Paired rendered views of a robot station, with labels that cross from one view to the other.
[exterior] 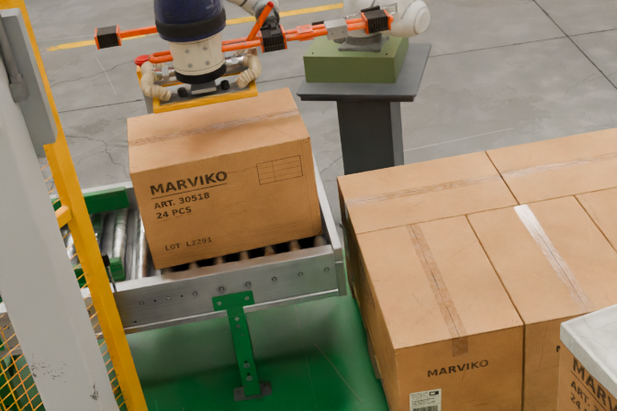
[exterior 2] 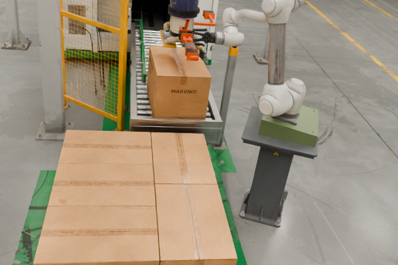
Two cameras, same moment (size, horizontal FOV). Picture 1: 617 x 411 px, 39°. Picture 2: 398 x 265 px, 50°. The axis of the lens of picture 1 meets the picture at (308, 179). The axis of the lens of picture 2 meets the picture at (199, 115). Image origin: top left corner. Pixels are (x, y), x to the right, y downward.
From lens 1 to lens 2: 3.75 m
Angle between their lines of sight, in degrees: 69
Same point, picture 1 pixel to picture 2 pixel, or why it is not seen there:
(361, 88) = (253, 123)
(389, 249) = (134, 138)
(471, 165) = (201, 175)
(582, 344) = not seen: outside the picture
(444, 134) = (359, 257)
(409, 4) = (266, 93)
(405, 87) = (252, 136)
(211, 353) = not seen: hidden behind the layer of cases
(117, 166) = not seen: hidden behind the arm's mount
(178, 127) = (182, 54)
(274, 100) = (198, 73)
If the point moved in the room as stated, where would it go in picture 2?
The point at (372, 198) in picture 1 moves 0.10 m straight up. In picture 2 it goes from (179, 140) to (180, 128)
